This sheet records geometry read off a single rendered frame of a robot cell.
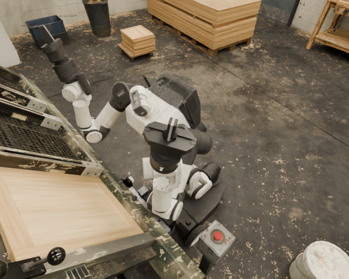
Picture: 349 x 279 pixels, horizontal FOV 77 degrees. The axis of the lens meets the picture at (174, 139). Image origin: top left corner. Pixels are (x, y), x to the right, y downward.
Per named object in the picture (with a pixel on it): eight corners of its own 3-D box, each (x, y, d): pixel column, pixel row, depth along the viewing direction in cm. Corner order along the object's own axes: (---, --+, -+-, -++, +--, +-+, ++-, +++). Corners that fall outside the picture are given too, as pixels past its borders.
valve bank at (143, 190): (185, 233, 135) (186, 217, 117) (168, 250, 128) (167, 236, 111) (137, 182, 160) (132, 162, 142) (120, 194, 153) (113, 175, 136)
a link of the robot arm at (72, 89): (65, 68, 97) (78, 91, 104) (49, 79, 89) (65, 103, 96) (86, 64, 93) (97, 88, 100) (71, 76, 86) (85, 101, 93)
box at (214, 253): (229, 249, 112) (236, 237, 99) (214, 267, 106) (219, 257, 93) (211, 232, 118) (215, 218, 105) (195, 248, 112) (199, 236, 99)
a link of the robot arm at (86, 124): (71, 102, 106) (79, 132, 119) (74, 115, 100) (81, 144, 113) (94, 99, 110) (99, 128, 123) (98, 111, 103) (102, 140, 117)
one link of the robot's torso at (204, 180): (195, 174, 206) (196, 166, 197) (211, 188, 197) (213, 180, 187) (179, 187, 197) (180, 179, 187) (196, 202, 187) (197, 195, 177)
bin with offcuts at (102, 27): (118, 34, 479) (112, 0, 432) (95, 40, 460) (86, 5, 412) (109, 26, 509) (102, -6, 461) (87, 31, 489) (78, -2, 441)
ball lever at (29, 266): (32, 274, 54) (70, 261, 49) (16, 280, 50) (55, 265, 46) (32, 258, 55) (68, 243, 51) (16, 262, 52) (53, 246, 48)
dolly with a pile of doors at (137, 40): (157, 56, 411) (155, 34, 381) (131, 63, 391) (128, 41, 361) (141, 44, 446) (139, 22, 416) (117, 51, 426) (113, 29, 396)
